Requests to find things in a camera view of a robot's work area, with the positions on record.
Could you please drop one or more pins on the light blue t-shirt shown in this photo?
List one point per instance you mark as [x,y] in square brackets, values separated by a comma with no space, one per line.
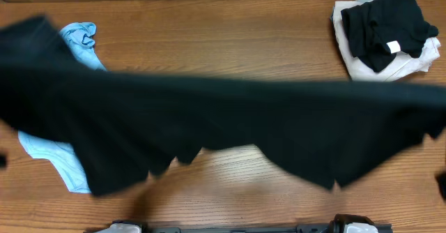
[79,38]

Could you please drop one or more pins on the folded beige garment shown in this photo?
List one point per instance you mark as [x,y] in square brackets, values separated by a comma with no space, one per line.
[401,66]

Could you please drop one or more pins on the black t-shirt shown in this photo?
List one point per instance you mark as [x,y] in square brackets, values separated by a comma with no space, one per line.
[124,127]

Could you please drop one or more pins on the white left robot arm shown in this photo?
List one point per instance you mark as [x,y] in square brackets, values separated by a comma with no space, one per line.
[122,226]

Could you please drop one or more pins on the folded black garment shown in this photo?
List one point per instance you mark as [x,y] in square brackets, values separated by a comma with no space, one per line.
[379,29]

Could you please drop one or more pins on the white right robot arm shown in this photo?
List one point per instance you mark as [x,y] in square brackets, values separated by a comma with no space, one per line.
[441,181]

